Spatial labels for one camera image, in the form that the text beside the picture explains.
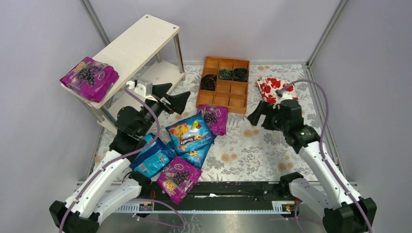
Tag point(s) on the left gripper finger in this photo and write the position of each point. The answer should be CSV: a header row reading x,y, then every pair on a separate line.
x,y
177,103
160,90

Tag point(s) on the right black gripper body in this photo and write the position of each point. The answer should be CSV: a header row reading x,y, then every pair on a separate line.
x,y
268,115

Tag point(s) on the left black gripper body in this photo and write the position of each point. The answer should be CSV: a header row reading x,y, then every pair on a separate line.
x,y
166,101

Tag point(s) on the purple grape candy bag front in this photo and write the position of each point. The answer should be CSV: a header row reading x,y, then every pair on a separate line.
x,y
178,178

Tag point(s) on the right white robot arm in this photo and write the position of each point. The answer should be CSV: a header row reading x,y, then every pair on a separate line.
x,y
340,206

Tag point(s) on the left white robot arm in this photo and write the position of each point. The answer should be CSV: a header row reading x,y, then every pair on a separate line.
x,y
90,204

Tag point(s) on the blue fruit candy bag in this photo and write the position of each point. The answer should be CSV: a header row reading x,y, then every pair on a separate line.
x,y
190,134

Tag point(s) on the white two-tier shelf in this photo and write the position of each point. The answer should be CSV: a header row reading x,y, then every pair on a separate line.
x,y
130,52

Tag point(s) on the blue candy bag underneath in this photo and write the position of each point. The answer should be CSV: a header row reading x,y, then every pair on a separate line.
x,y
194,157

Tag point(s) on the purple grape candy bag stack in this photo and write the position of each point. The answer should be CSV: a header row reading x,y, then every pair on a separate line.
x,y
91,79

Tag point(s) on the red floral folded cloth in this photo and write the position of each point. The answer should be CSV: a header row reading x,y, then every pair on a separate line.
x,y
268,88

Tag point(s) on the black rolled item left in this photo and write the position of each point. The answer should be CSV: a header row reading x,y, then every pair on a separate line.
x,y
208,82

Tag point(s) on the black rolled item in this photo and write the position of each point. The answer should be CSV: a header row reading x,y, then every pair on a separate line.
x,y
240,74
208,82

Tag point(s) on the black rolled item right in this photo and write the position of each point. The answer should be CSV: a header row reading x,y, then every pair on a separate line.
x,y
240,74

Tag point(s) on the floral table mat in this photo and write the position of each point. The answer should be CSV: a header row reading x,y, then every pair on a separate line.
x,y
246,152

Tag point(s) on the orange wooden compartment tray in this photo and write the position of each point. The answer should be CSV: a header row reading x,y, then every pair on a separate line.
x,y
230,94

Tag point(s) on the dark green rolled item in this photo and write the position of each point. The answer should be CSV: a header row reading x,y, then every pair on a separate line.
x,y
225,74

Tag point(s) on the teal blue snack bag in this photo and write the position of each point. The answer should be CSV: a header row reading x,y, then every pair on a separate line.
x,y
152,160

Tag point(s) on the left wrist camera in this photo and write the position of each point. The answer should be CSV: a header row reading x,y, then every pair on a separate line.
x,y
142,87

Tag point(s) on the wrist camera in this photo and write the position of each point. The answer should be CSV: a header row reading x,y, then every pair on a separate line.
x,y
282,95
142,87

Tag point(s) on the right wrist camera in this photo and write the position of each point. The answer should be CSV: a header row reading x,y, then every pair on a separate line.
x,y
282,95

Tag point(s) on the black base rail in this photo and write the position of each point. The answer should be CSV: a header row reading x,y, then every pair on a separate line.
x,y
219,198

